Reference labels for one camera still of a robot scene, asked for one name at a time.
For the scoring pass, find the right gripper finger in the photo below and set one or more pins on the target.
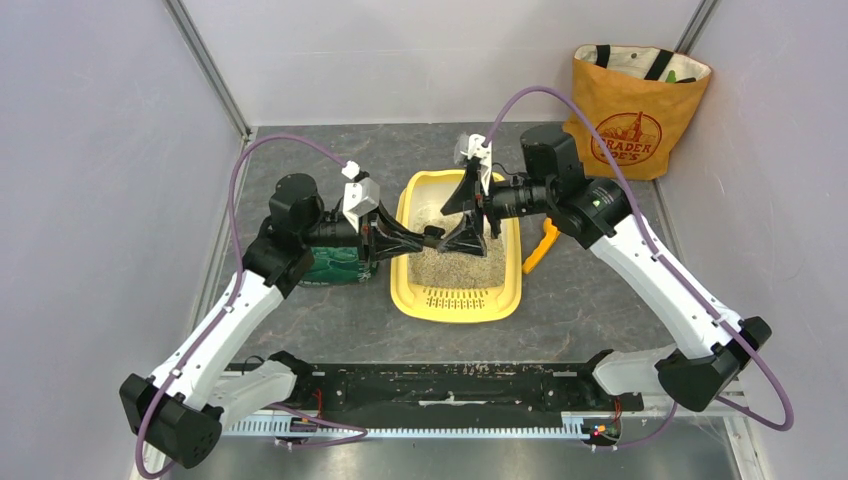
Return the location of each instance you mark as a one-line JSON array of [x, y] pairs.
[[468, 195], [467, 237]]

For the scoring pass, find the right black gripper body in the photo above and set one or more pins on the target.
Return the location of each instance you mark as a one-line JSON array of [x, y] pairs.
[[510, 201]]

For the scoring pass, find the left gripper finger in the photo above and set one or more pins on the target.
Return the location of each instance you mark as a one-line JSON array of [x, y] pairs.
[[388, 248], [389, 233]]

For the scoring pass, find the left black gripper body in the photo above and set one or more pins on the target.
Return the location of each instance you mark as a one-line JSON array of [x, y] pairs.
[[338, 232]]

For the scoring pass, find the green litter bag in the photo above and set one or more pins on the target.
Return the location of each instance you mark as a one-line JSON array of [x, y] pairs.
[[334, 266]]

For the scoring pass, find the yellow litter box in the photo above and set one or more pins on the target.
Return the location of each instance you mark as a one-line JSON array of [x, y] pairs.
[[453, 305]]

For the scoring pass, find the orange litter scoop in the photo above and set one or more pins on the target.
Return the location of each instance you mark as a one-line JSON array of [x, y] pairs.
[[549, 238]]

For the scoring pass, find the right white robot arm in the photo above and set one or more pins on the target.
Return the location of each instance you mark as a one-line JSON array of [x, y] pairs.
[[711, 341]]

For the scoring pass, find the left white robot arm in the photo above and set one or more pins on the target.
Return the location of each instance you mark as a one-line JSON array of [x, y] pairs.
[[179, 411]]

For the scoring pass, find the grey litter pile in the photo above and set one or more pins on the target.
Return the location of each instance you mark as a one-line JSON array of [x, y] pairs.
[[454, 270]]

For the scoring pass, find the orange Trader Joe's bag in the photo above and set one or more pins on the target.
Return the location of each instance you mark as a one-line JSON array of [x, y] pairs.
[[640, 100]]

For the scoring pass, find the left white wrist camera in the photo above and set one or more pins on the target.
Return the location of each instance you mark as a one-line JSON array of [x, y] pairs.
[[361, 194]]

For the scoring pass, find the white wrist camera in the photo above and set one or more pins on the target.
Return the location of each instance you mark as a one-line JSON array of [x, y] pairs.
[[361, 194], [470, 146]]

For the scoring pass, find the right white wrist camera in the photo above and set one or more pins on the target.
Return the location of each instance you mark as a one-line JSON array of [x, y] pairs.
[[470, 146]]

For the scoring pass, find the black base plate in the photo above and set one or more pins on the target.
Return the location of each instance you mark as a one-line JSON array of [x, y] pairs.
[[454, 395]]

